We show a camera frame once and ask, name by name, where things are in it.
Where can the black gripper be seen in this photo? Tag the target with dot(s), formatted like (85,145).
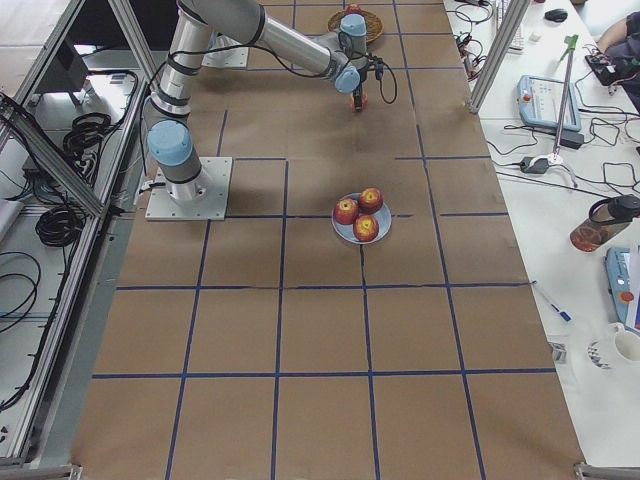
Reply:
(358,89)

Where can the red apple with yellow top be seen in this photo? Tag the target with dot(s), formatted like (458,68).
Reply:
(364,102)

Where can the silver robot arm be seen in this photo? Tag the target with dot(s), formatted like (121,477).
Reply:
(340,56)
(168,139)

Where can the woven wicker basket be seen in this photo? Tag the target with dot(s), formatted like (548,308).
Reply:
(374,25)

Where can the dark red apple in basket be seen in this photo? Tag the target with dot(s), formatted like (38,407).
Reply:
(353,9)

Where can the red apple plate back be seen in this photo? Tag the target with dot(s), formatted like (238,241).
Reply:
(370,200)

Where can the red apple plate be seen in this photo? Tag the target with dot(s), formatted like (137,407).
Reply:
(346,211)
(365,228)
(370,200)

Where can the red apple plate left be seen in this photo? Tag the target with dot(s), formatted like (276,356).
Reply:
(346,211)

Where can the red apple plate front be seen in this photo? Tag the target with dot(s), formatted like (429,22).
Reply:
(365,228)

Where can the light blue plate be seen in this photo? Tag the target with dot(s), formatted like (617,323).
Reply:
(383,217)

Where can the white keyboard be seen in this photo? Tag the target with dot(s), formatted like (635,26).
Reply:
(501,8)

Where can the blue teach pendant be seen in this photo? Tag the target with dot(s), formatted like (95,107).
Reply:
(539,102)
(622,270)

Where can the black computer mouse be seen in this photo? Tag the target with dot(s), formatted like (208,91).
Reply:
(557,15)

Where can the brown water bottle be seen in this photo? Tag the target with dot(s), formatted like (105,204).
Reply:
(606,219)

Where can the blue white pen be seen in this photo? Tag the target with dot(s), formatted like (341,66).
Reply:
(562,313)

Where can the white mug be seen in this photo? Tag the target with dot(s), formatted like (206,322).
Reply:
(619,348)

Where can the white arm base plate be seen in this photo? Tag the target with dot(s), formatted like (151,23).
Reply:
(204,198)
(236,58)

